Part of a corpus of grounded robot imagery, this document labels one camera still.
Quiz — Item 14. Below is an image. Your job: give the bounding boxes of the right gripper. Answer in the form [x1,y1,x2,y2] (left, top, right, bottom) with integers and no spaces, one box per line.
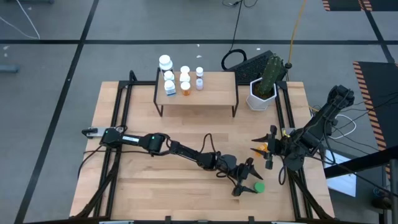
[250,125,301,170]

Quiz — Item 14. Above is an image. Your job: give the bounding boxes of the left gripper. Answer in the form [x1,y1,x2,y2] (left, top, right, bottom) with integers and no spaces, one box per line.
[216,154,264,197]

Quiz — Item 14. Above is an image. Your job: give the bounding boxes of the large white medicine bottle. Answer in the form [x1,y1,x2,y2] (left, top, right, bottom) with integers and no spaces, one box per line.
[158,54,174,74]

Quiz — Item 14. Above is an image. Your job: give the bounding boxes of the wooden shelf black metal legs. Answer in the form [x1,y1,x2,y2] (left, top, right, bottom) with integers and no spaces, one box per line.
[153,67,239,118]

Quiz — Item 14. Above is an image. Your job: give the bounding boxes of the cactus in white pot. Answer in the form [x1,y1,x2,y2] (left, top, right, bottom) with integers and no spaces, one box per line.
[245,53,284,112]

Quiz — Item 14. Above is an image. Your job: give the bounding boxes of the black keyboard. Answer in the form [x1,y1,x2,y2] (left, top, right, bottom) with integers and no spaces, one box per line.
[228,50,289,85]

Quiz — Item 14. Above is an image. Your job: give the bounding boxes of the white-screen monitor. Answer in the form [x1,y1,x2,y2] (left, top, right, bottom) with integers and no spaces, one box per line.
[323,146,358,198]

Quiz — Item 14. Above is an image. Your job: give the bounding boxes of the black metal bar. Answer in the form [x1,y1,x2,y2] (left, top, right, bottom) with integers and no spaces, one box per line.
[323,146,398,180]

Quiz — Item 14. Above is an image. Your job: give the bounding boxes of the black mat orange striped edge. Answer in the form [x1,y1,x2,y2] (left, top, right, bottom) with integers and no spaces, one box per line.
[353,61,398,181]
[322,0,398,12]

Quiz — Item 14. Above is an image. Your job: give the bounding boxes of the grey floor block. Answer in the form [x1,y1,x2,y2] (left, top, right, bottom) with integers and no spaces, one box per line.
[0,64,19,74]

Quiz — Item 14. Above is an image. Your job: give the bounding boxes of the white looped cable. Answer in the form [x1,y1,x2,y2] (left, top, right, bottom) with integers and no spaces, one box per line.
[331,113,358,140]

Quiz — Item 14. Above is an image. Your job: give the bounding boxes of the black coiled cable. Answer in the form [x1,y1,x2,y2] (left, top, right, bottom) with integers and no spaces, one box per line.
[221,0,248,71]

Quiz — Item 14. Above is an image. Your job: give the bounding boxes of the yellow cable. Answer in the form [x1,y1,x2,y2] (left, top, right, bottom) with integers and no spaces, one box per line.
[287,0,308,68]

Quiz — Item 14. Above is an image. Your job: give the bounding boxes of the black aluminium table frame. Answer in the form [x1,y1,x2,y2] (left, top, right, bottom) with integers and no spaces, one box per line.
[70,70,335,224]

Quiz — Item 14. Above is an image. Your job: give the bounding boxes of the white floor cable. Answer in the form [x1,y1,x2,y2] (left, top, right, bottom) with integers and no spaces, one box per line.
[0,0,41,40]

